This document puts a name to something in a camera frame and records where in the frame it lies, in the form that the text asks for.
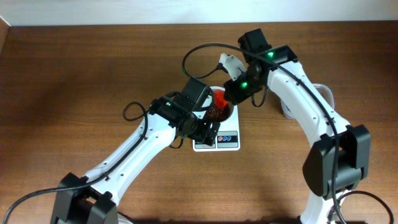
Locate white round bowl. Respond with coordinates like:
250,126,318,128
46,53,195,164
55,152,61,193
211,86,234,122

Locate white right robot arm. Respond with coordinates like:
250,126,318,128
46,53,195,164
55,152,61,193
220,29,371,223

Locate clear plastic bean container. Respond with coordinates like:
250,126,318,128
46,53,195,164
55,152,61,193
280,83,335,119

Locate red beans in bowl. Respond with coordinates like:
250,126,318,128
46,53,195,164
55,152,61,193
204,105,230,122

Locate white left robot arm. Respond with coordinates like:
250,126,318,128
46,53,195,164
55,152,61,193
50,92,220,224

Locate red plastic measuring scoop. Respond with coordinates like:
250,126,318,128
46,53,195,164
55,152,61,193
213,89,228,109

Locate white digital kitchen scale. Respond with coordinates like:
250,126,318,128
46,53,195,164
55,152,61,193
193,106,241,152

